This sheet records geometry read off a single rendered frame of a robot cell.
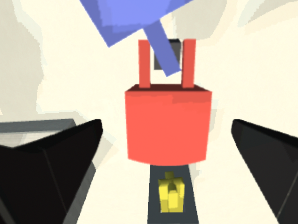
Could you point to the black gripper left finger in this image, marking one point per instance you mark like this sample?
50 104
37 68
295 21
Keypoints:
39 180

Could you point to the yellow square bar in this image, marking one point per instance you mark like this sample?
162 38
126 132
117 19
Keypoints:
170 188

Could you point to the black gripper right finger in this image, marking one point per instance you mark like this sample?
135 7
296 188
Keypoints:
271 157

